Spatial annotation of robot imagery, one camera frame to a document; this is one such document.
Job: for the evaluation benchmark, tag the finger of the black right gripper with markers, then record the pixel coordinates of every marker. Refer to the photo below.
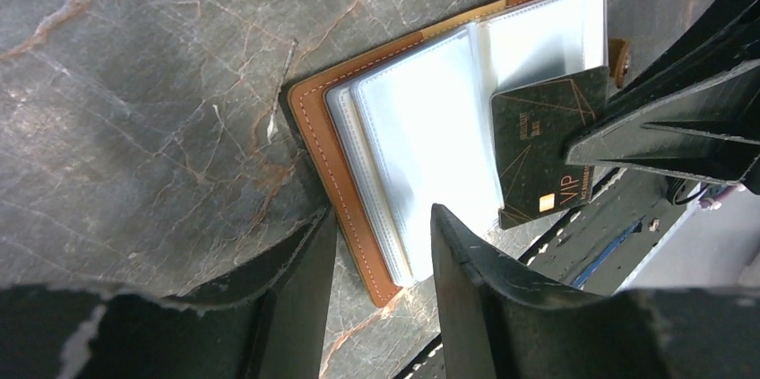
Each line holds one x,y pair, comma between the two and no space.
694,112

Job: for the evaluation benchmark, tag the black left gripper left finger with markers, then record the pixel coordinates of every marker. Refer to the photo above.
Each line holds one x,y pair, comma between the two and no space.
264,319

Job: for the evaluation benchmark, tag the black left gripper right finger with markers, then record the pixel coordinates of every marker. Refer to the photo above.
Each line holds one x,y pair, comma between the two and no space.
501,319

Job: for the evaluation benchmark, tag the black VIP credit card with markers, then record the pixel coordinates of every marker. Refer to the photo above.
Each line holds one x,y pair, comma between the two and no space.
532,126

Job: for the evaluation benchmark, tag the brown leather card holder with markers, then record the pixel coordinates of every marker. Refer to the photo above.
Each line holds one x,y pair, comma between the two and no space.
408,124

